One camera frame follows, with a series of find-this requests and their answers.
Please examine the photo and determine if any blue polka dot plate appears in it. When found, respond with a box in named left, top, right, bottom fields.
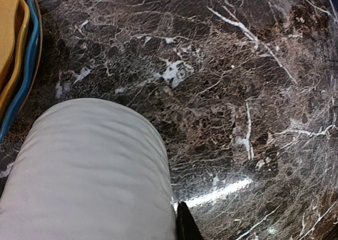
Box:
left=1, top=0, right=43, bottom=139

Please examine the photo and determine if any cream ribbed mug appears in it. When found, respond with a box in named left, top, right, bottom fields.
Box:
left=1, top=98, right=176, bottom=239

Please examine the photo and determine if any yellow polka dot plate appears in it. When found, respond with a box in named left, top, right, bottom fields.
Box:
left=0, top=0, right=19, bottom=90
left=1, top=0, right=30, bottom=118

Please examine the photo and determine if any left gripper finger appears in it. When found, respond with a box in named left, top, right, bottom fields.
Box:
left=176, top=202, right=204, bottom=240

